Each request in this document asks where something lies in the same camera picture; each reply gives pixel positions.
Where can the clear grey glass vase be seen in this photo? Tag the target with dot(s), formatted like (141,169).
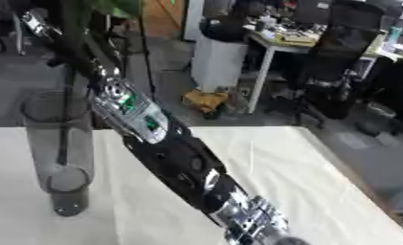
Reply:
(70,188)

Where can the silver and black right robot arm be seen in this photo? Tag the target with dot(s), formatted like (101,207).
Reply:
(171,156)

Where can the white desk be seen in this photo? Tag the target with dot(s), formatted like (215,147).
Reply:
(266,63)

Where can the dark chair with metal legs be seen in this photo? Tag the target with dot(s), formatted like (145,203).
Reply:
(3,28)

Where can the black office chair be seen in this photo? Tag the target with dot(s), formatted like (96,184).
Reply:
(338,54)

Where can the thin black tripod pole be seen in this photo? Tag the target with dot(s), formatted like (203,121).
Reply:
(147,63)

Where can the black bag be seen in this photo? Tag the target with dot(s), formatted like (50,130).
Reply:
(224,28)

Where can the white cabinet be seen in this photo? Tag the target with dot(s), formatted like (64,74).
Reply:
(216,63)

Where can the teal bottle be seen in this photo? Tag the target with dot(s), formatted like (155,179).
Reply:
(395,33)

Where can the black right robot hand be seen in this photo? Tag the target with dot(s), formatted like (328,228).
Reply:
(70,51)

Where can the yellow bag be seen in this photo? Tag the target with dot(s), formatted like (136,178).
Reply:
(205,99)

